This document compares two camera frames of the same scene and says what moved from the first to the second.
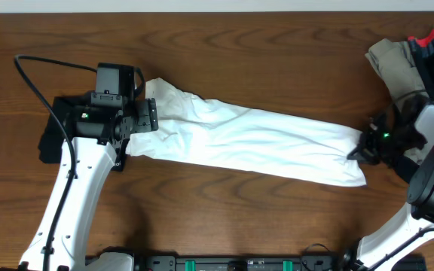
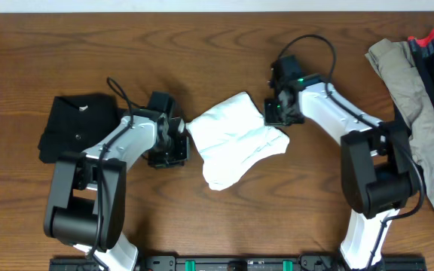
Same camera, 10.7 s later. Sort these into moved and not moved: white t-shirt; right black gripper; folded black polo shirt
Moved: right black gripper; white t-shirt
Not moved: folded black polo shirt
